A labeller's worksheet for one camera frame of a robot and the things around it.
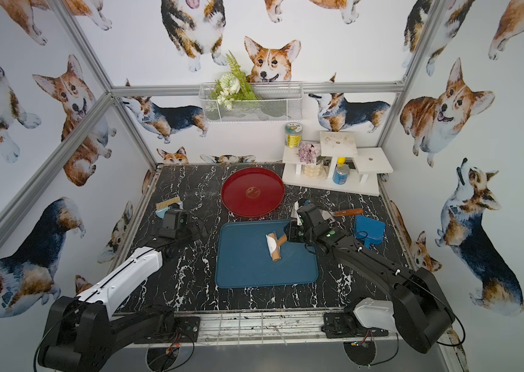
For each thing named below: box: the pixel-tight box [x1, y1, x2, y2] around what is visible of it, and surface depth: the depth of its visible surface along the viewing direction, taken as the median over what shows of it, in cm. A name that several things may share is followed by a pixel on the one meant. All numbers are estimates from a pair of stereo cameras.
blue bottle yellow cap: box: [332, 156, 350, 185], surface depth 112 cm
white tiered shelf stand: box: [282, 130, 394, 197], surface depth 109 cm
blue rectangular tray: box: [215, 219, 319, 290], surface depth 90 cm
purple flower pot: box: [296, 142, 324, 178], surface depth 100 cm
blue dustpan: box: [353, 214, 387, 249], surface depth 100 cm
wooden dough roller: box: [268, 232, 288, 262], surface depth 89 cm
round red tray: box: [220, 167, 286, 218], surface depth 113 cm
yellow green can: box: [285, 122, 303, 149], surface depth 106 cm
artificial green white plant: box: [210, 50, 259, 111], surface depth 82 cm
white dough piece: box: [265, 234, 278, 256], surface depth 91 cm
